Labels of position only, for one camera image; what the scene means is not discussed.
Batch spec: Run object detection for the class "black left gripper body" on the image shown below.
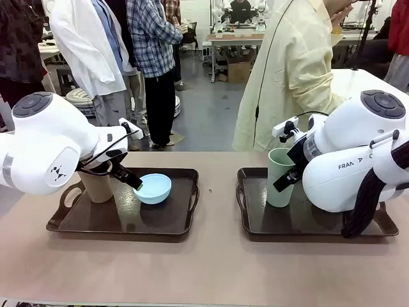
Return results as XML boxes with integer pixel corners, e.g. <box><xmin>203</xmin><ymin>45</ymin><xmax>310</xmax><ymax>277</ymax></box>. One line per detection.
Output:
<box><xmin>77</xmin><ymin>148</ymin><xmax>128</xmax><ymax>171</ymax></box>

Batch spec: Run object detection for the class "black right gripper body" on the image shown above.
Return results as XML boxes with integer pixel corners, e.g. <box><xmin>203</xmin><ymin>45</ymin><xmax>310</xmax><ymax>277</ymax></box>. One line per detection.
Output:
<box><xmin>286</xmin><ymin>136</ymin><xmax>309</xmax><ymax>174</ymax></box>

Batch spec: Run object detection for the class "light green tall cup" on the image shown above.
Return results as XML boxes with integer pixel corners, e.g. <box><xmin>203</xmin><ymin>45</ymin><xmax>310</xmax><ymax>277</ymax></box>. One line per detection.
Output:
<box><xmin>266</xmin><ymin>148</ymin><xmax>297</xmax><ymax>207</ymax></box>

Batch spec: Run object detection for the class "light blue bowl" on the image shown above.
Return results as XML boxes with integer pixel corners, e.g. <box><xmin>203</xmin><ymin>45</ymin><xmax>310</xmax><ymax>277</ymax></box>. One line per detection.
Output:
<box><xmin>132</xmin><ymin>173</ymin><xmax>173</xmax><ymax>205</ymax></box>

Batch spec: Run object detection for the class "brown tall cup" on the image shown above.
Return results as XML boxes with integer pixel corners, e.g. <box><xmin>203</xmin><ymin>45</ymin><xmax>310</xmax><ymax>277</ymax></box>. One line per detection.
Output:
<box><xmin>78</xmin><ymin>161</ymin><xmax>115</xmax><ymax>204</ymax></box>

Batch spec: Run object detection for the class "dark brown serving tray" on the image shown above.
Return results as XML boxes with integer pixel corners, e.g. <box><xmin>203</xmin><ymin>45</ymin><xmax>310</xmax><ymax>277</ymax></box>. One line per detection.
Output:
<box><xmin>236</xmin><ymin>166</ymin><xmax>400</xmax><ymax>238</ymax></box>
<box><xmin>46</xmin><ymin>168</ymin><xmax>200</xmax><ymax>236</ymax></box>

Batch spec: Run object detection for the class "person bare hand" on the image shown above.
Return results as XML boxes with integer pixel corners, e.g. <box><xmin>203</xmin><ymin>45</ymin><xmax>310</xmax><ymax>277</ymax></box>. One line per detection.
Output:
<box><xmin>329</xmin><ymin>2</ymin><xmax>352</xmax><ymax>34</ymax></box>

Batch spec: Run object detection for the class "grey step stool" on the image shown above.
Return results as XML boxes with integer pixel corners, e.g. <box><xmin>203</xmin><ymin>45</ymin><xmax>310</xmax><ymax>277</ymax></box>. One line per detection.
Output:
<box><xmin>55</xmin><ymin>65</ymin><xmax>77</xmax><ymax>97</ymax></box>

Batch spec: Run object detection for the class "person in yellow shirt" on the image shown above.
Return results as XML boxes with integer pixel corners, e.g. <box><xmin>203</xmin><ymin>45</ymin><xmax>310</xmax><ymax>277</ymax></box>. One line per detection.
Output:
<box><xmin>232</xmin><ymin>0</ymin><xmax>353</xmax><ymax>153</ymax></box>

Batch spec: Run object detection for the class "cardboard box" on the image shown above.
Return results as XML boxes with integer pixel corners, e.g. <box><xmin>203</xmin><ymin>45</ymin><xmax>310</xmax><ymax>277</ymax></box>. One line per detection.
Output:
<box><xmin>226</xmin><ymin>54</ymin><xmax>254</xmax><ymax>84</ymax></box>

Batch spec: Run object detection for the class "person in white coat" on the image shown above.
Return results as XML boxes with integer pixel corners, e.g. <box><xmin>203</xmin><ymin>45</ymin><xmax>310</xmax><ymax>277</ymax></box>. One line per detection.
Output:
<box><xmin>48</xmin><ymin>0</ymin><xmax>129</xmax><ymax>135</ymax></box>

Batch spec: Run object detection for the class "person in plaid shirt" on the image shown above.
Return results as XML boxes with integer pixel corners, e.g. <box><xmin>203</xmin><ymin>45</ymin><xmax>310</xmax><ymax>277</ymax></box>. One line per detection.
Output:
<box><xmin>125</xmin><ymin>0</ymin><xmax>185</xmax><ymax>148</ymax></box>

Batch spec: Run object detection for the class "black tripod stand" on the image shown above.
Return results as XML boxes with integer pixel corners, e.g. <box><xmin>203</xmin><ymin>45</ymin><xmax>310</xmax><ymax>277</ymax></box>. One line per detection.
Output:
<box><xmin>350</xmin><ymin>0</ymin><xmax>376</xmax><ymax>71</ymax></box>

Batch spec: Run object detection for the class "background workbench with robot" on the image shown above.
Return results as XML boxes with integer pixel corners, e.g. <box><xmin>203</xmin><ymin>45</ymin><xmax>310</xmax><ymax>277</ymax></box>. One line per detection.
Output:
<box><xmin>204</xmin><ymin>0</ymin><xmax>266</xmax><ymax>83</ymax></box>

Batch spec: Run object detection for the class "person in dark patterned top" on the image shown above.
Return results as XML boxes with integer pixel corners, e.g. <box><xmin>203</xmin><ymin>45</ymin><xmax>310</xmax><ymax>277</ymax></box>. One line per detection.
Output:
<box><xmin>0</xmin><ymin>0</ymin><xmax>46</xmax><ymax>110</ymax></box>

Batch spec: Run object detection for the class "person in red jacket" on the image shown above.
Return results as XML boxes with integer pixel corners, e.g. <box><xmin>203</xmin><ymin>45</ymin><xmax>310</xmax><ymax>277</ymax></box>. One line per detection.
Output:
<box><xmin>382</xmin><ymin>0</ymin><xmax>409</xmax><ymax>93</ymax></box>

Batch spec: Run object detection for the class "person in black top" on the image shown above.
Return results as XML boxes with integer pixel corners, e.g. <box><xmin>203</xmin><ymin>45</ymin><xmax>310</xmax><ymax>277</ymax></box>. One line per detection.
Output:
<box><xmin>229</xmin><ymin>0</ymin><xmax>254</xmax><ymax>24</ymax></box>

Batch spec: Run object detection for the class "black left camera cable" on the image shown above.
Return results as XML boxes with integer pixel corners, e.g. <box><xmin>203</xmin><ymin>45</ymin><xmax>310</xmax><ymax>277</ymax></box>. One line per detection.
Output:
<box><xmin>80</xmin><ymin>122</ymin><xmax>141</xmax><ymax>168</ymax></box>

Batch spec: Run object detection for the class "black camera cable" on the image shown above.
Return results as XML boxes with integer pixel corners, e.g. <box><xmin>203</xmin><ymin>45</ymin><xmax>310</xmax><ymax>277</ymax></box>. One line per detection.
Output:
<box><xmin>295</xmin><ymin>111</ymin><xmax>330</xmax><ymax>123</ymax></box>
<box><xmin>80</xmin><ymin>122</ymin><xmax>141</xmax><ymax>168</ymax></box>

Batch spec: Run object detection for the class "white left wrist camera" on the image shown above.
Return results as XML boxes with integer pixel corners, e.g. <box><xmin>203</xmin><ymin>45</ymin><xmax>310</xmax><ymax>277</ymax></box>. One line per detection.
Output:
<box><xmin>119</xmin><ymin>117</ymin><xmax>144</xmax><ymax>140</ymax></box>

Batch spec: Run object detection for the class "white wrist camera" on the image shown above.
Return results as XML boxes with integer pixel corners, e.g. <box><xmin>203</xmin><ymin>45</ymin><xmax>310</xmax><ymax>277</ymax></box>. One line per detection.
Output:
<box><xmin>119</xmin><ymin>117</ymin><xmax>144</xmax><ymax>140</ymax></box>
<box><xmin>272</xmin><ymin>117</ymin><xmax>300</xmax><ymax>137</ymax></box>

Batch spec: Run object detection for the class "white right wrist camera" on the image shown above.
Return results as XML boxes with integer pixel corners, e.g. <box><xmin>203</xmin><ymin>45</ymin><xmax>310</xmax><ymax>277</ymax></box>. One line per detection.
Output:
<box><xmin>272</xmin><ymin>117</ymin><xmax>300</xmax><ymax>137</ymax></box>

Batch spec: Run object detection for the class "black right camera cable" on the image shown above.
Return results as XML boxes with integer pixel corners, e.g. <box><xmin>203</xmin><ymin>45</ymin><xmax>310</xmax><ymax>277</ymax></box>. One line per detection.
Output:
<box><xmin>295</xmin><ymin>111</ymin><xmax>330</xmax><ymax>123</ymax></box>

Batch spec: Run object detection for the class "black braided cable sleeve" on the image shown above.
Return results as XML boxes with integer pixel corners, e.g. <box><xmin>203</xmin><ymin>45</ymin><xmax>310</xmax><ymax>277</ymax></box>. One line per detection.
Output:
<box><xmin>341</xmin><ymin>145</ymin><xmax>409</xmax><ymax>239</ymax></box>

